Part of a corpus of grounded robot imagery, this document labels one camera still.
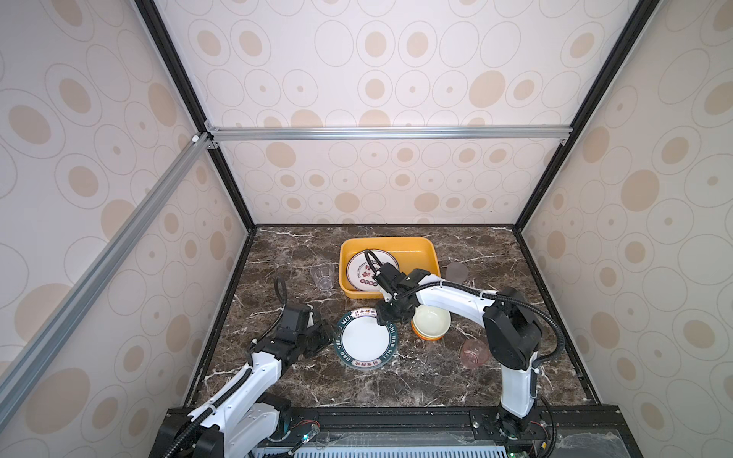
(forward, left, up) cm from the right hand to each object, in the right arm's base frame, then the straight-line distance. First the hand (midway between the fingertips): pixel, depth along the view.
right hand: (383, 320), depth 89 cm
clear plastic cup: (+19, +21, -1) cm, 28 cm away
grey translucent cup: (+18, -27, 0) cm, 32 cm away
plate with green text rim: (-7, +7, -1) cm, 10 cm away
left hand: (-5, +11, +4) cm, 13 cm away
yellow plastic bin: (+31, -12, -5) cm, 34 cm away
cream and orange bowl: (-2, -14, +1) cm, 15 cm away
